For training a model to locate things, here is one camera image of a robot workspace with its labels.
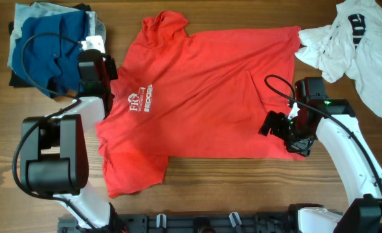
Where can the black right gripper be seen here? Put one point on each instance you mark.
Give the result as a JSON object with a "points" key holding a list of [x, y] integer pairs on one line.
{"points": [[302, 146]]}

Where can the red t-shirt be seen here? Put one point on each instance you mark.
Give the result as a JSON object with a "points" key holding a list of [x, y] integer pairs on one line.
{"points": [[201, 95]]}

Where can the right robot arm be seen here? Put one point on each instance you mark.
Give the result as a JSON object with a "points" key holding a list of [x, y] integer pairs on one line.
{"points": [[314, 116]]}

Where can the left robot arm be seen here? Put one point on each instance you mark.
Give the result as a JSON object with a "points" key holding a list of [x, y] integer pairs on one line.
{"points": [[51, 161]]}

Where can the white t-shirt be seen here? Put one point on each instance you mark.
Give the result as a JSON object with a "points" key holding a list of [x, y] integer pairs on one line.
{"points": [[352, 46]]}

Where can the blue button shirt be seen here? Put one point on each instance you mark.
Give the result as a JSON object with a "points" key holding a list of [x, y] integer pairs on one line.
{"points": [[48, 52]]}

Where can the light grey folded garment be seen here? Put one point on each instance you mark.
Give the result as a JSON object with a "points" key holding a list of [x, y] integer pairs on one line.
{"points": [[41, 9]]}

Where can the black folded garment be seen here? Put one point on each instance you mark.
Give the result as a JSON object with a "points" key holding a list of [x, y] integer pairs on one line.
{"points": [[15, 80]]}

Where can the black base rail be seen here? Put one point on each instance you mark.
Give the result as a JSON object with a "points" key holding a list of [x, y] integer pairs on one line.
{"points": [[273, 222]]}

